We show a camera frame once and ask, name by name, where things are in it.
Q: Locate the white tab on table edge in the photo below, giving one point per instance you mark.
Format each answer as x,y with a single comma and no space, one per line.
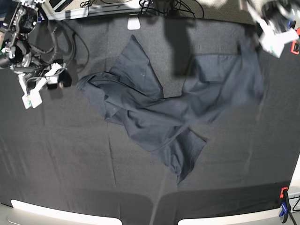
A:
133,22

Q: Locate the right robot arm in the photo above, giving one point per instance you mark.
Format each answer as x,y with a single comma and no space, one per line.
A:
37,68

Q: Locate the black table cover cloth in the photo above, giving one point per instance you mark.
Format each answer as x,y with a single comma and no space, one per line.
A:
63,155

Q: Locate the aluminium frame rail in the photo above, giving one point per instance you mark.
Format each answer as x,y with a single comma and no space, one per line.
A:
120,8

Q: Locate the orange blue clamp bottom right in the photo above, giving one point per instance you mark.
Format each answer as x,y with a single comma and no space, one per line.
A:
285,206

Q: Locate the black t-shirt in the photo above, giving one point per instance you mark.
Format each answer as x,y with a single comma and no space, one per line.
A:
130,94

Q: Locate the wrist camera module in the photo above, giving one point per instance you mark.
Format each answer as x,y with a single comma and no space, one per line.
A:
274,43
32,100

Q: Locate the orange clamp top right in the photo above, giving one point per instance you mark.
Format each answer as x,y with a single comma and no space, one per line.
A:
295,47

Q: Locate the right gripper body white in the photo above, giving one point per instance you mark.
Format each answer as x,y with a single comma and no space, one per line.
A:
28,81

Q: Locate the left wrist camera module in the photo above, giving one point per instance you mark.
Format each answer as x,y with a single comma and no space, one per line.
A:
274,43

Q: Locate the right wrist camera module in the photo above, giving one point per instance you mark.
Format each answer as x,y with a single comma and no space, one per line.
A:
32,100

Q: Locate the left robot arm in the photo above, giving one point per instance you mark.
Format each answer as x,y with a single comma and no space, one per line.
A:
279,15

